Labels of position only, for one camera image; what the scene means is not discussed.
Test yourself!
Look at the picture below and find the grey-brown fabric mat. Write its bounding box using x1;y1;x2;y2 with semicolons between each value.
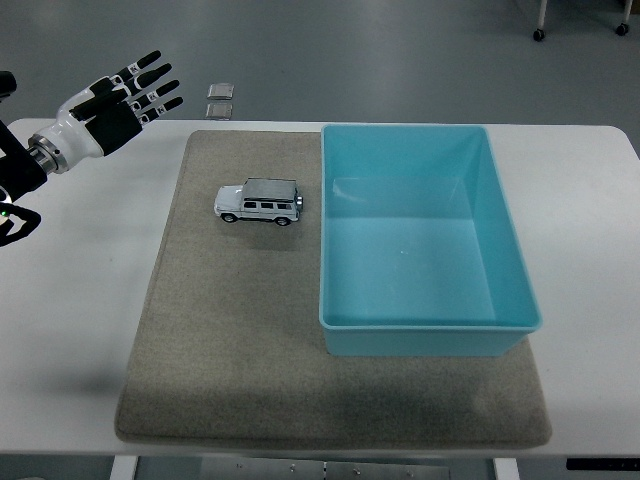
114;129;553;448

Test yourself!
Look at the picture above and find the black table control panel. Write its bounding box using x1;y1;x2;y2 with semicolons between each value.
566;457;640;472

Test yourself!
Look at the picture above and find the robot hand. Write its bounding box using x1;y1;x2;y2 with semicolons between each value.
42;49;185;170

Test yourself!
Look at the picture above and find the white wheeled cart frame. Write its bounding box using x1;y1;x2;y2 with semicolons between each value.
531;0;632;43

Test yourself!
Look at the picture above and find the white table leg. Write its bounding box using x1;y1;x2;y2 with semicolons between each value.
109;455;140;480
493;457;521;480

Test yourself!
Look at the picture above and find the grey metal plate with screws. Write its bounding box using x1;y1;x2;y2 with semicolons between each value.
199;457;451;480

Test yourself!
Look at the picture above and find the white toy car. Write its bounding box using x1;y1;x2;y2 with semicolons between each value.
213;177;306;228

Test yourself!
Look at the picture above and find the blue plastic box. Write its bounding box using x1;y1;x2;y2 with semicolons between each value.
318;123;544;358

